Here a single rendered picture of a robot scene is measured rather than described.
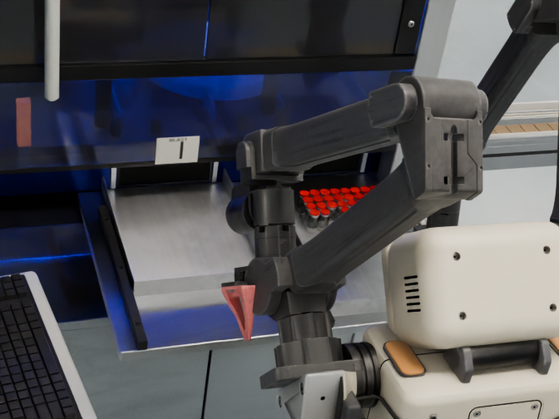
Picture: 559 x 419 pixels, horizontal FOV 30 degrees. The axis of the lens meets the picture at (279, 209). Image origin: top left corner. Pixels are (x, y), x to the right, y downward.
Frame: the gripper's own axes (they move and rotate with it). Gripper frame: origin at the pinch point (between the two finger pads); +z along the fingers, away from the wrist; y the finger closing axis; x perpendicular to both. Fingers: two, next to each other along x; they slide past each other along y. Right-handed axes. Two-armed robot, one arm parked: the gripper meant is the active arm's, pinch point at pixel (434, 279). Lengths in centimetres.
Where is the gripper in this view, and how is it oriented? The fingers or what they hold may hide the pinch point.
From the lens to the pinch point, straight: 196.3
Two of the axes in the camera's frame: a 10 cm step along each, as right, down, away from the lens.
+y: -3.2, -3.9, 8.6
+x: -9.5, 0.8, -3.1
